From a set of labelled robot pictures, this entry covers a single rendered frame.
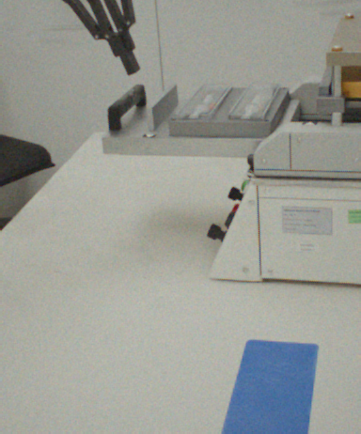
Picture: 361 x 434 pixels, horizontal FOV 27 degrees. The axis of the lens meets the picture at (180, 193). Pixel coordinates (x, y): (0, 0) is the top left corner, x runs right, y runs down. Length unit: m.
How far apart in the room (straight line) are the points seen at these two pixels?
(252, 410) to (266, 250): 0.31
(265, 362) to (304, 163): 0.29
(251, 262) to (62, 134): 1.90
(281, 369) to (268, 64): 1.85
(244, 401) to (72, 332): 0.30
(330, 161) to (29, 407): 0.53
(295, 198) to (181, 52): 1.71
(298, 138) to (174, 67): 1.73
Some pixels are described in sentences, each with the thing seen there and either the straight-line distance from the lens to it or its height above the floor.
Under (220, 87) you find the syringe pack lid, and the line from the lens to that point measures 1.36.
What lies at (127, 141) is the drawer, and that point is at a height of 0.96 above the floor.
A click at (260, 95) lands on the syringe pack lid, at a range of 1.30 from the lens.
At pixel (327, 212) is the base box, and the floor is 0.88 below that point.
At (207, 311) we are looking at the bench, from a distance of 1.16.
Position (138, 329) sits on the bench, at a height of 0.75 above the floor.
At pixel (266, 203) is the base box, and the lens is 1.16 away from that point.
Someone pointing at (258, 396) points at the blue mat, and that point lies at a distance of 0.99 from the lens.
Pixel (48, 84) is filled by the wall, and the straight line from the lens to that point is 2.98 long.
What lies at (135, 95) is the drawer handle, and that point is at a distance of 1.36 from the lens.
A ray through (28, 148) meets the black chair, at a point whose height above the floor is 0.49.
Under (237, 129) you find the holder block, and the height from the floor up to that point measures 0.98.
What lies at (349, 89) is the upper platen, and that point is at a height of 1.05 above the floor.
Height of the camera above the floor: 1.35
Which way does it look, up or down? 23 degrees down
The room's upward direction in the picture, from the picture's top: 5 degrees counter-clockwise
